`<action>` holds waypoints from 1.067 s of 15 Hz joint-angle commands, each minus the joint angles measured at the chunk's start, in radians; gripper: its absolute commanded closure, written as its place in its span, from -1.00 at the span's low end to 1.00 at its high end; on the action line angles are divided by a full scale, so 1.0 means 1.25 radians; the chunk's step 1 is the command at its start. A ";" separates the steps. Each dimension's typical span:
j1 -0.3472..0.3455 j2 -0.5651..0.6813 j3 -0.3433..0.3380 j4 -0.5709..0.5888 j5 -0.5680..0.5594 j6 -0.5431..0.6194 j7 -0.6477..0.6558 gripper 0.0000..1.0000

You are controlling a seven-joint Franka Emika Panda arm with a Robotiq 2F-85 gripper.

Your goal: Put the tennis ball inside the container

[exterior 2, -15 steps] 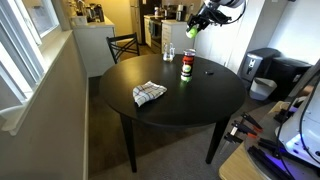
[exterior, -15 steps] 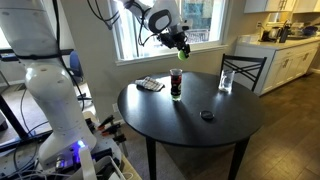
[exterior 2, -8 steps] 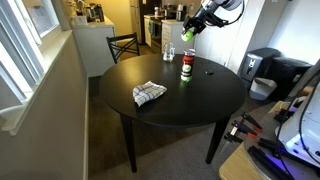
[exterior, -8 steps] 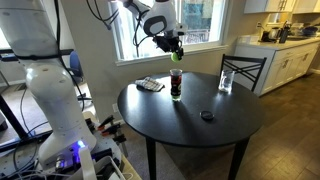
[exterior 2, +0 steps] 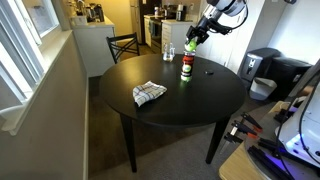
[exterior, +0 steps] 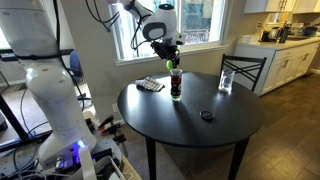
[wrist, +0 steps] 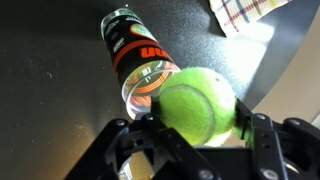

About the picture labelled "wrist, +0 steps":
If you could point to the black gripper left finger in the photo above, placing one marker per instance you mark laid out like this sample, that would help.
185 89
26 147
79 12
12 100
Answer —
173 146

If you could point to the yellow-green tennis ball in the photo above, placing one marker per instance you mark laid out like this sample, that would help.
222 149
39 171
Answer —
196 103

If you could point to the round black wooden table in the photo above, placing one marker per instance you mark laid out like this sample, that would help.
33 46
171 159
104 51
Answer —
50 83

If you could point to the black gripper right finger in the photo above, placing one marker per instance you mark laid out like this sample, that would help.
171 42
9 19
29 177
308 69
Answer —
266 146

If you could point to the clear tennis ball can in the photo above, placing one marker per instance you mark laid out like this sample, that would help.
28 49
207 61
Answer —
136 56

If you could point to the checked white cloth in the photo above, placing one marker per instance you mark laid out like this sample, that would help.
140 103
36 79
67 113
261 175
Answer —
246 11

